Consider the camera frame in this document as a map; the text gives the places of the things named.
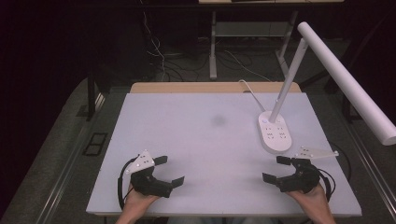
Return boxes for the person's right hand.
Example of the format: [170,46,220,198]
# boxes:
[285,183,332,217]

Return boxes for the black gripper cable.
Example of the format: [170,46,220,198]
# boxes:
[317,142,353,203]
[117,156,139,211]

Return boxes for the dark metal stand leg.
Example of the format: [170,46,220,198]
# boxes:
[340,91,363,123]

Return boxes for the thin white floor cable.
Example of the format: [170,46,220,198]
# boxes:
[138,0,167,82]

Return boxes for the white lamp cable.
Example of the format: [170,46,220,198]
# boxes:
[237,79,266,114]

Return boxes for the long white floor cable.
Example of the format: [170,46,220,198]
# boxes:
[223,49,273,83]

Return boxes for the white desk lamp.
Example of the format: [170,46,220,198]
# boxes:
[257,21,396,155]

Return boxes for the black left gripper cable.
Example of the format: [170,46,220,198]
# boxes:
[117,156,139,211]

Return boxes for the grey metal table frame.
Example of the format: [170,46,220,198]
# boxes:
[208,10,299,80]

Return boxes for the dark stand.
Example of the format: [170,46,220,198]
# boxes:
[85,69,112,122]

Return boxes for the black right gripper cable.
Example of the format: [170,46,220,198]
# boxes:
[317,142,353,203]

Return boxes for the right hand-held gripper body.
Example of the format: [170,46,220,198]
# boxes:
[276,145,340,194]

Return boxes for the person's left hand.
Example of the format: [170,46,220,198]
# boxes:
[121,185,161,217]

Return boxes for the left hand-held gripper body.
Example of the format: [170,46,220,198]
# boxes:
[124,149,173,199]

